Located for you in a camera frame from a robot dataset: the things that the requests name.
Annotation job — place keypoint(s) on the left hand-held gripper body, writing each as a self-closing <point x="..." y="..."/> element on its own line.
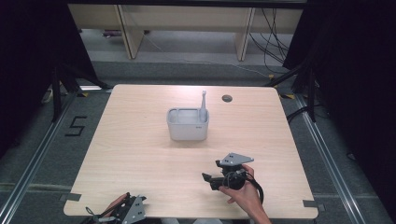
<point x="135" y="210"/>

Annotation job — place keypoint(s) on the grey plastic organizer box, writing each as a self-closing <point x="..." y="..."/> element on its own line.
<point x="186" y="130"/>

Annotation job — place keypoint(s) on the round grey table grommet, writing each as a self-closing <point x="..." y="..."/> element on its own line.
<point x="227" y="98"/>

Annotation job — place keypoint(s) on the metal floor rail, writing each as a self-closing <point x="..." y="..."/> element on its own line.
<point x="330" y="161"/>
<point x="37" y="155"/>

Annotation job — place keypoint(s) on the person's right hand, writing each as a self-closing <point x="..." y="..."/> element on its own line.
<point x="246" y="197"/>

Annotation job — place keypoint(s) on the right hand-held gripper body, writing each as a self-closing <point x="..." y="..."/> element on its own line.
<point x="232" y="174"/>

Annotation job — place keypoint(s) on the grey tape strip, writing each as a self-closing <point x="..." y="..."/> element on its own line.
<point x="71" y="197"/>
<point x="313" y="204"/>

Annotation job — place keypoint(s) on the person's left hand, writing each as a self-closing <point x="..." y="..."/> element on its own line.
<point x="115" y="203"/>

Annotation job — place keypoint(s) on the black metal stand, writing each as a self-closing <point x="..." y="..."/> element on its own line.
<point x="311" y="93"/>
<point x="56" y="93"/>

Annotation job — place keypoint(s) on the black curtain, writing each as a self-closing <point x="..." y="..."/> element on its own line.
<point x="28" y="62"/>
<point x="358" y="77"/>

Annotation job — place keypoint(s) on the yellow black tape piece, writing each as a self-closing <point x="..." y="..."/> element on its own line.
<point x="83" y="94"/>
<point x="288" y="96"/>

